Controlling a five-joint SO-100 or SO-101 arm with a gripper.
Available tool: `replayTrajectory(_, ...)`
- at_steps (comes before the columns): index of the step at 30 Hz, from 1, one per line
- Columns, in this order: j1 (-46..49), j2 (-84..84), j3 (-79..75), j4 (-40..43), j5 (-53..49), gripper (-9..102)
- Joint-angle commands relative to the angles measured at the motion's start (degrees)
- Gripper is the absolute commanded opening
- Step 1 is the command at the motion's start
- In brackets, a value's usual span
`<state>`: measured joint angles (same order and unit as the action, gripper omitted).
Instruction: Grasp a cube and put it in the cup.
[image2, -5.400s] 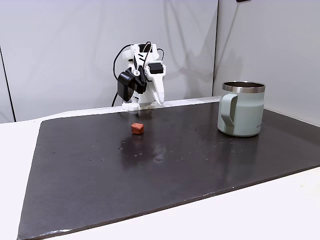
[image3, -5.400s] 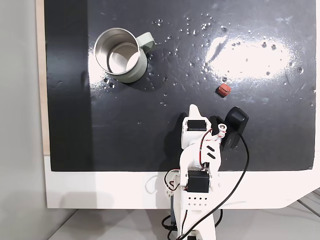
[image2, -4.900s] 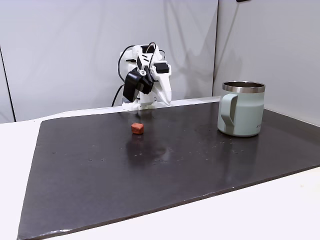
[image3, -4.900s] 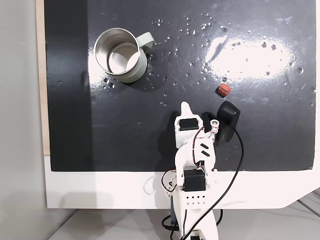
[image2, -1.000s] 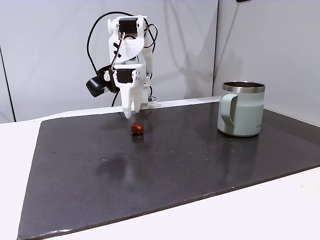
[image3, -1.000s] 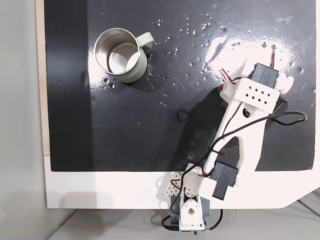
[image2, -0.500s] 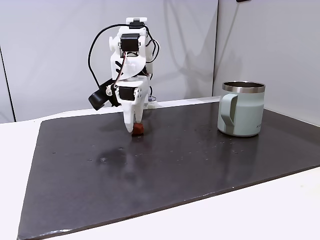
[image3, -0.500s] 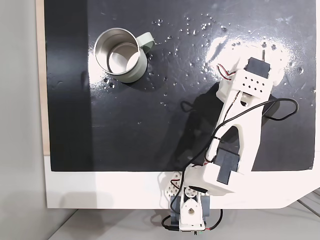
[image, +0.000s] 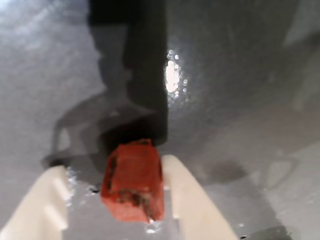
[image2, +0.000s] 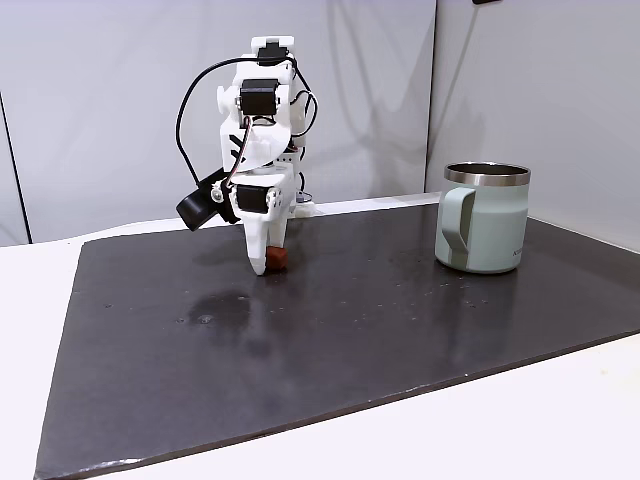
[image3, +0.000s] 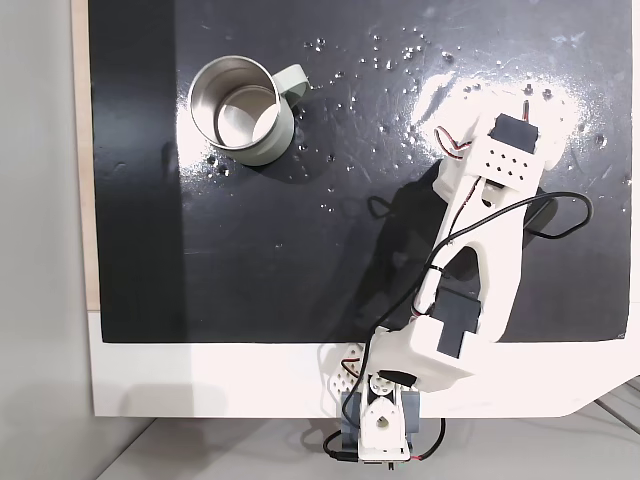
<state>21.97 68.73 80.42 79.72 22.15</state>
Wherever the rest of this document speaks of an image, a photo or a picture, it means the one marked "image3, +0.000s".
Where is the black rubber mat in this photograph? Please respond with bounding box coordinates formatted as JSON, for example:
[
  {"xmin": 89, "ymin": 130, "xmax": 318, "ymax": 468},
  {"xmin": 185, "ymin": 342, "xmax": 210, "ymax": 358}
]
[{"xmin": 87, "ymin": 0, "xmax": 630, "ymax": 345}]

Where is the black power cable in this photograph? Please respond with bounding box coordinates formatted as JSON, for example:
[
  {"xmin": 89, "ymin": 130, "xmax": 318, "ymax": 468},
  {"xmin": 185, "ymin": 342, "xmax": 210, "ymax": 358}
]
[{"xmin": 322, "ymin": 417, "xmax": 447, "ymax": 465}]

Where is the steel cup pale green handle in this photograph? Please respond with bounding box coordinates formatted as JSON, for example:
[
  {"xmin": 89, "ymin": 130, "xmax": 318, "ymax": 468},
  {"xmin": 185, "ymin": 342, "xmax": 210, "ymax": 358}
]
[{"xmin": 187, "ymin": 55, "xmax": 310, "ymax": 167}]

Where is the light wooden board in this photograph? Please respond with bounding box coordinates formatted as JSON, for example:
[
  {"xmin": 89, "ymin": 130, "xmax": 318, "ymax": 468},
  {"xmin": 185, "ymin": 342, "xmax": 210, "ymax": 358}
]
[{"xmin": 71, "ymin": 0, "xmax": 104, "ymax": 312}]

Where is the red white servo wire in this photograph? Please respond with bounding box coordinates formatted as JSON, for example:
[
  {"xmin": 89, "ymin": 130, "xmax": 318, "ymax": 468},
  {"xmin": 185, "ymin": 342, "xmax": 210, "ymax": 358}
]
[{"xmin": 433, "ymin": 124, "xmax": 475, "ymax": 162}]

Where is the blue-grey table clamp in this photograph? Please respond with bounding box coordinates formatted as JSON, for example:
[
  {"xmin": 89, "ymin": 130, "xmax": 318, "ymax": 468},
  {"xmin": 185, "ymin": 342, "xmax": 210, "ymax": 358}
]
[{"xmin": 339, "ymin": 389, "xmax": 422, "ymax": 451}]

